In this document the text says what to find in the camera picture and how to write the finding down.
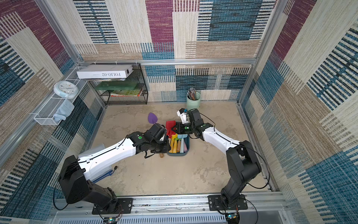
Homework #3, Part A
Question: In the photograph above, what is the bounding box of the red shovel wooden handle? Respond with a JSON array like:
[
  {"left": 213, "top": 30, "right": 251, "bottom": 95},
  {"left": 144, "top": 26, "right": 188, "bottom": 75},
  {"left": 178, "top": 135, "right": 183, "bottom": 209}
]
[{"left": 166, "top": 120, "right": 176, "bottom": 139}]

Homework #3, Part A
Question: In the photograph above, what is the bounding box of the purple trowel pink handle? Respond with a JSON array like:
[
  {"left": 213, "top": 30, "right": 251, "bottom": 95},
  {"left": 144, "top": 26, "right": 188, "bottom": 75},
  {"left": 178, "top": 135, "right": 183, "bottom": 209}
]
[
  {"left": 148, "top": 113, "right": 158, "bottom": 124},
  {"left": 184, "top": 141, "right": 188, "bottom": 153}
]

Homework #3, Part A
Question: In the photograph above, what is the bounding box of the light blue trowel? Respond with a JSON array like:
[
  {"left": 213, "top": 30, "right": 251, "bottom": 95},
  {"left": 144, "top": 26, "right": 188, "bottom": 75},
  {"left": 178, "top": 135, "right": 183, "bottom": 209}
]
[{"left": 178, "top": 134, "right": 188, "bottom": 154}]

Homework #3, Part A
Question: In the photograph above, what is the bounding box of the yellow shovel blue tip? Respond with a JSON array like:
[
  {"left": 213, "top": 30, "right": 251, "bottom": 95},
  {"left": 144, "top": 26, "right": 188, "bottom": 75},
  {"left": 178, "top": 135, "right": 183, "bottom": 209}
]
[{"left": 169, "top": 134, "right": 178, "bottom": 154}]

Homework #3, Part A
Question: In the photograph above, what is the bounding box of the green trowel yellow handle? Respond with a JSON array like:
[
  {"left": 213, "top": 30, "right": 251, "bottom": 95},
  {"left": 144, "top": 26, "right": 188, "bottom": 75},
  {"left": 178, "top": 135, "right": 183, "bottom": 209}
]
[{"left": 172, "top": 140, "right": 178, "bottom": 154}]

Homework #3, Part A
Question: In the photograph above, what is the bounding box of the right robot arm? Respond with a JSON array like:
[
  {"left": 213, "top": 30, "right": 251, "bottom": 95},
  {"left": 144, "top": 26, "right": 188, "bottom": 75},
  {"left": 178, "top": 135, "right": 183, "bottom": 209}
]
[{"left": 172, "top": 108, "right": 262, "bottom": 211}]

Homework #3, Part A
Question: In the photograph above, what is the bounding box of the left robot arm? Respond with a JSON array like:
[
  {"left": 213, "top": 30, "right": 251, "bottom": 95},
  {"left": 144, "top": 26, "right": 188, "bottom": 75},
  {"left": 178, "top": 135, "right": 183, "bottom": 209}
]
[{"left": 58, "top": 123, "right": 170, "bottom": 214}]

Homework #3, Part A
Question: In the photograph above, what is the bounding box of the dark teal storage box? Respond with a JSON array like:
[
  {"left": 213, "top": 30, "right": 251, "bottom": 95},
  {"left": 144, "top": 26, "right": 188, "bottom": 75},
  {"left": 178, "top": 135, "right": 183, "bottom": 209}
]
[{"left": 166, "top": 120, "right": 190, "bottom": 156}]

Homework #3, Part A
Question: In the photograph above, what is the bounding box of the white folio box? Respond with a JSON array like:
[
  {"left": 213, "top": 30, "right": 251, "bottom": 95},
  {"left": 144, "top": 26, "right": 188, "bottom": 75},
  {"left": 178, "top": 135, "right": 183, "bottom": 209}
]
[{"left": 77, "top": 64, "right": 133, "bottom": 79}]

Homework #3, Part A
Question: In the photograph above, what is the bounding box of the mint green pencil cup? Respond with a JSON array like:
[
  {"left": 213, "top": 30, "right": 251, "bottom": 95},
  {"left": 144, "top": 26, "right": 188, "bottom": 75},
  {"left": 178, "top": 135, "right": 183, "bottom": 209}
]
[{"left": 186, "top": 92, "right": 201, "bottom": 110}]

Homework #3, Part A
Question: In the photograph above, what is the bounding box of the colored pencils bundle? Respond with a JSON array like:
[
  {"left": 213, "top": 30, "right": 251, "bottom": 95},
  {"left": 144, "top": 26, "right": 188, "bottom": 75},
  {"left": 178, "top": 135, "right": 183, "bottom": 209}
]
[{"left": 187, "top": 88, "right": 197, "bottom": 101}]

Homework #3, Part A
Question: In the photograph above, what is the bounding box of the open white book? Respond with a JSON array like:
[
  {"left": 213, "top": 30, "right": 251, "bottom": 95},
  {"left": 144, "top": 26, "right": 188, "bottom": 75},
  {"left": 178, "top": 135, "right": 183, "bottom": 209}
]
[{"left": 78, "top": 143, "right": 117, "bottom": 183}]

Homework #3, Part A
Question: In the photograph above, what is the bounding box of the colourful book on shelf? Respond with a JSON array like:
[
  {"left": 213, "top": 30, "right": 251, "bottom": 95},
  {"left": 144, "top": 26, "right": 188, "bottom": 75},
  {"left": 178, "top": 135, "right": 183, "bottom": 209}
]
[{"left": 109, "top": 89, "right": 142, "bottom": 97}]

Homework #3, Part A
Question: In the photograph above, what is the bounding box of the green book on shelf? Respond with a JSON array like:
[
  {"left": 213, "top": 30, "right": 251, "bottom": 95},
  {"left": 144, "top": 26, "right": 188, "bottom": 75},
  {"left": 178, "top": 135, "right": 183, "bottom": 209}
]
[{"left": 95, "top": 81, "right": 138, "bottom": 91}]

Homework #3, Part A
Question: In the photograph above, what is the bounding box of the light blue cloth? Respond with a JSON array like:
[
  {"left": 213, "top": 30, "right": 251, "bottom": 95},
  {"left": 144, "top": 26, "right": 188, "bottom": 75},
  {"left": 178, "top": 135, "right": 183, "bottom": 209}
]
[{"left": 54, "top": 99, "right": 75, "bottom": 122}]

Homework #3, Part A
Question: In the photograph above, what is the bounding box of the white round clock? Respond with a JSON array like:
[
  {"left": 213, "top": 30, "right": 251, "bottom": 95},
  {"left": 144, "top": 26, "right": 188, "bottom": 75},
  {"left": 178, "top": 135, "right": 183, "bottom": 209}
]
[{"left": 53, "top": 81, "right": 79, "bottom": 99}]

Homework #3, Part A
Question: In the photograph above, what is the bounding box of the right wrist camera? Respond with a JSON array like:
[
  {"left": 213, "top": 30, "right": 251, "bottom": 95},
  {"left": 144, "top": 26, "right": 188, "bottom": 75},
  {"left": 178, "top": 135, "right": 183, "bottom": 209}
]
[{"left": 177, "top": 108, "right": 189, "bottom": 124}]

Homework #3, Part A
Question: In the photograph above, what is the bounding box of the black wire shelf rack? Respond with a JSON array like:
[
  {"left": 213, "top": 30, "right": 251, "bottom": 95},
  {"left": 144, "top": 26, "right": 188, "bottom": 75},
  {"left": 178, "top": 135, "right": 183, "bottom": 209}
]
[{"left": 89, "top": 63, "right": 148, "bottom": 106}]

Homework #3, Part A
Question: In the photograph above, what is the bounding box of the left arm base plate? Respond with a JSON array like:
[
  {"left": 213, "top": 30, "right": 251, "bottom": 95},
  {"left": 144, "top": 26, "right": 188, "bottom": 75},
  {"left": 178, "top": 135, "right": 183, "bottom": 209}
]
[{"left": 92, "top": 197, "right": 133, "bottom": 215}]

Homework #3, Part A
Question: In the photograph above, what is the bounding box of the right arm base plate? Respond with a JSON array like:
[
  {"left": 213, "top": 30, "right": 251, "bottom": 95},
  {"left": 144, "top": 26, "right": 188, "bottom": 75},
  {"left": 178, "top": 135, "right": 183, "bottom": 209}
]
[{"left": 208, "top": 194, "right": 248, "bottom": 211}]

